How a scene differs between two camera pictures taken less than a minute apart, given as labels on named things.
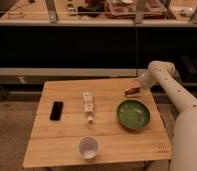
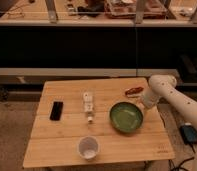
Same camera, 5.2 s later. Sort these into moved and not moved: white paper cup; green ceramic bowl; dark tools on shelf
Moved: green ceramic bowl
Not moved: dark tools on shelf; white paper cup
